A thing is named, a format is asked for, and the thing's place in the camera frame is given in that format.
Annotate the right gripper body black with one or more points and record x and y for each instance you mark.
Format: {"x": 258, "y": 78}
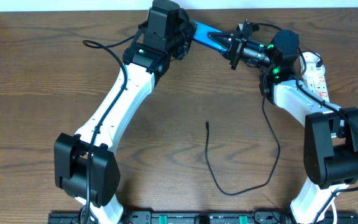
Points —
{"x": 237, "y": 47}

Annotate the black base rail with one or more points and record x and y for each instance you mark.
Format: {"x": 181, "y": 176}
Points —
{"x": 148, "y": 217}

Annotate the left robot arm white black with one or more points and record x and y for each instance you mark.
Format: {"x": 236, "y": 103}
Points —
{"x": 85, "y": 163}

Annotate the white power strip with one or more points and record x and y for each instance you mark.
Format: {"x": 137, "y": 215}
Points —
{"x": 316, "y": 82}

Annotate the blue Galaxy smartphone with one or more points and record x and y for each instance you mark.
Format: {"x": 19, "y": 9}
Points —
{"x": 201, "y": 36}

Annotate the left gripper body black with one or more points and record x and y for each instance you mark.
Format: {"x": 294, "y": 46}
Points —
{"x": 184, "y": 40}

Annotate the white USB charger adapter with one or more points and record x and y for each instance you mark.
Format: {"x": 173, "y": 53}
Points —
{"x": 311, "y": 65}

